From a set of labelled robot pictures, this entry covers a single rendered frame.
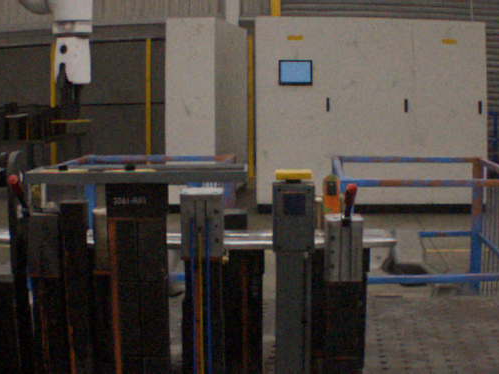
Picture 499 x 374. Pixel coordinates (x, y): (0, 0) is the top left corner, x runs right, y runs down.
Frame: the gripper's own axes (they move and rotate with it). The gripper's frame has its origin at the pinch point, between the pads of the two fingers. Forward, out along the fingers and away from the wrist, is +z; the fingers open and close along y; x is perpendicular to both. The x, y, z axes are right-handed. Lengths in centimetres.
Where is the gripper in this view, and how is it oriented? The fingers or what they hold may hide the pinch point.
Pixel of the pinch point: (70, 109)
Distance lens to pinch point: 200.0
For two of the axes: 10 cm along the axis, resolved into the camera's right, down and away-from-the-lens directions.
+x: -9.8, -0.2, 2.0
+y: 2.0, -1.0, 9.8
